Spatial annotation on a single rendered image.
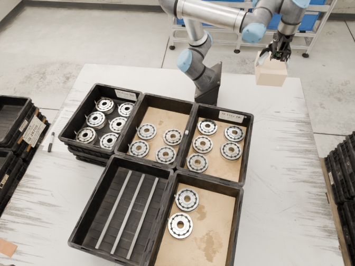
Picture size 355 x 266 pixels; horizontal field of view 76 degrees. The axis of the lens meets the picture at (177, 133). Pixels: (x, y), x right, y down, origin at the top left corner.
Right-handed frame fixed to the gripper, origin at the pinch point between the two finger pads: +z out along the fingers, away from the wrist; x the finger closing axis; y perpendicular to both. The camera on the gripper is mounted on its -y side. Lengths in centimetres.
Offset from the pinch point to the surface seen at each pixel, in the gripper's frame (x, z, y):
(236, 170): -12, 26, 44
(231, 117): -15.0, 21.3, 16.7
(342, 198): 71, 84, 29
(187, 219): -32, 23, 70
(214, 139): -22.7, 26.6, 27.9
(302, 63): 84, 110, -146
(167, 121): -49, 27, 19
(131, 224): -56, 27, 74
